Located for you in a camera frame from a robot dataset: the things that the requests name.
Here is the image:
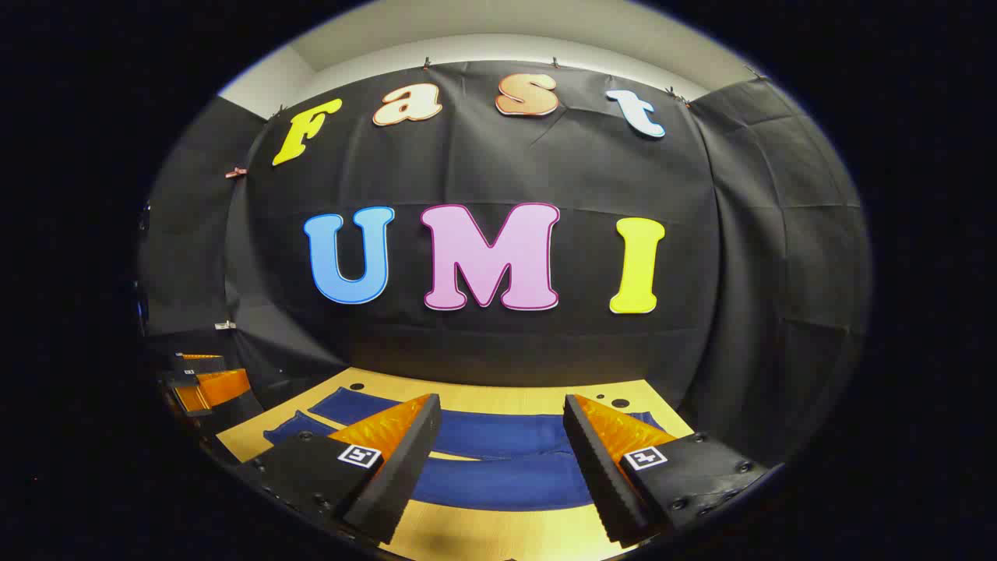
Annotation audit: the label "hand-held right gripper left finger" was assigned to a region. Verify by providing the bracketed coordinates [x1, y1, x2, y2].
[236, 393, 443, 545]

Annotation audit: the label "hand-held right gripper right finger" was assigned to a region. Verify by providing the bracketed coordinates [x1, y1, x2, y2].
[562, 393, 770, 548]

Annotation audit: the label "blue denim jeans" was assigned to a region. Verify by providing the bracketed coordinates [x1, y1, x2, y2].
[262, 387, 663, 513]

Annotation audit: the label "black backdrop cloth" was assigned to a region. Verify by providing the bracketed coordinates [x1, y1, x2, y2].
[136, 58, 872, 468]

